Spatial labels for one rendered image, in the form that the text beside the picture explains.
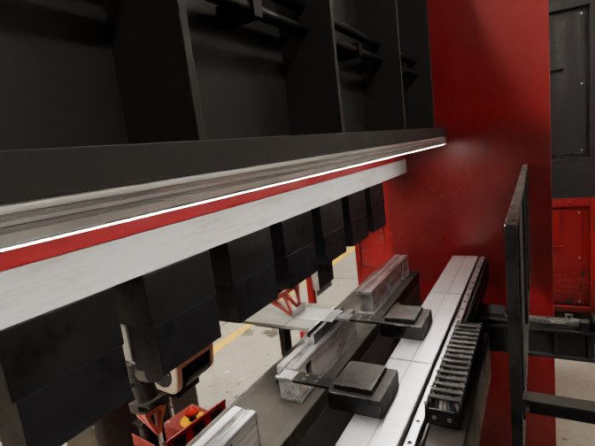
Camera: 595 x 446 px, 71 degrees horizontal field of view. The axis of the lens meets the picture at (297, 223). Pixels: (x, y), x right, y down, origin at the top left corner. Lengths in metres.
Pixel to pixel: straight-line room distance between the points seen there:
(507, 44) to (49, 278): 1.74
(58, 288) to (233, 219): 0.35
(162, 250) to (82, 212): 0.34
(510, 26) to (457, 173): 0.59
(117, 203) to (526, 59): 1.72
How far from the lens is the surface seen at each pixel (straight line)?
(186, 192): 0.44
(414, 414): 0.91
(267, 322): 1.30
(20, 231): 0.34
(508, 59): 1.92
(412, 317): 1.16
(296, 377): 0.99
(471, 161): 1.92
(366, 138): 0.97
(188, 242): 0.73
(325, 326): 1.24
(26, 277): 0.58
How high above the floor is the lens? 1.49
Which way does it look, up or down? 10 degrees down
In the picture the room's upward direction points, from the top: 7 degrees counter-clockwise
